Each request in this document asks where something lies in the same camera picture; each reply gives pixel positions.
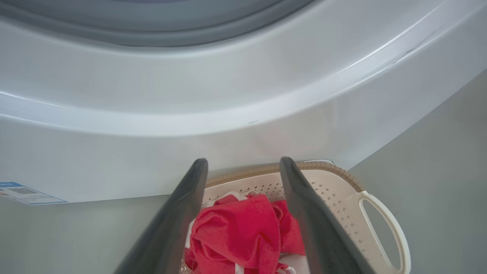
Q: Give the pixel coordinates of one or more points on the white front-load washing machine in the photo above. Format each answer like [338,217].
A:
[228,95]

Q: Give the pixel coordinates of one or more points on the cream laundry basket brown rim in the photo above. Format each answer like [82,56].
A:
[342,198]

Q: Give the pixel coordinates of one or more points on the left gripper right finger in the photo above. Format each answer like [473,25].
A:
[315,228]

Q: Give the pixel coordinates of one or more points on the round white filter cover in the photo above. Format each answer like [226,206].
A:
[323,161]

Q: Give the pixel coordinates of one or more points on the grey rubber door gasket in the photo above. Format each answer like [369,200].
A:
[152,30]

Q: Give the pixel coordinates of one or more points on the red and white garment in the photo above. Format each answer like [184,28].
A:
[236,232]

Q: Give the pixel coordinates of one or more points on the blue energy label sticker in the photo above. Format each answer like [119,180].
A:
[26,193]

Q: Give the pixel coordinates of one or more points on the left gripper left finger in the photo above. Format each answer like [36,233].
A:
[175,228]

